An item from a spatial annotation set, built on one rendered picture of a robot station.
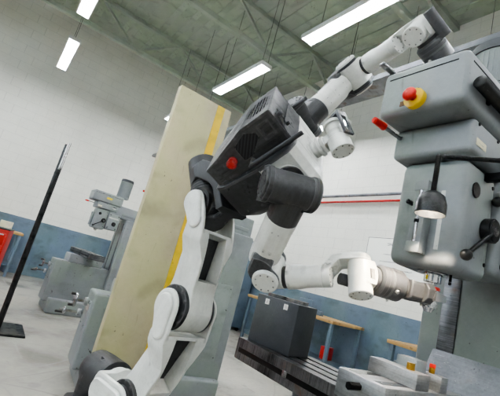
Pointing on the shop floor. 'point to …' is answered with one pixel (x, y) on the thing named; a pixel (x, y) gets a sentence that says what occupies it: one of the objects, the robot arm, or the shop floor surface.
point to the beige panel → (159, 225)
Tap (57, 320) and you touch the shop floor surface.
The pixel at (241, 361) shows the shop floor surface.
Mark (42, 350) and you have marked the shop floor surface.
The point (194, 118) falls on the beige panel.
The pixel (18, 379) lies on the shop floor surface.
